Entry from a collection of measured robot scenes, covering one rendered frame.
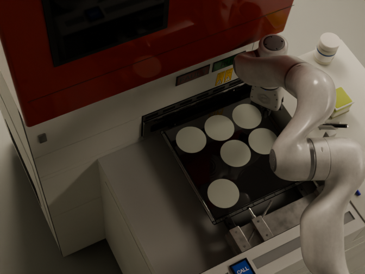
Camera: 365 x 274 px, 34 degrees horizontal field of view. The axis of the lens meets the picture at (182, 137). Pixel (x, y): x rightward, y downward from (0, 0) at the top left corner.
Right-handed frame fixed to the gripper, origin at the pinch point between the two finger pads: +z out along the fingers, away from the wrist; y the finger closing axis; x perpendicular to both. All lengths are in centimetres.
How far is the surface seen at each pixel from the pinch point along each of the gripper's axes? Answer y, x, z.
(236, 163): -0.9, -18.1, 8.1
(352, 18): -15, 155, 97
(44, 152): -48, -53, -8
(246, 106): -8.6, 3.2, 7.0
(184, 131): -20.9, -17.4, 5.3
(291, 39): -37, 119, 94
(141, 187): -24.4, -39.2, 12.8
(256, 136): 0.0, -5.4, 8.2
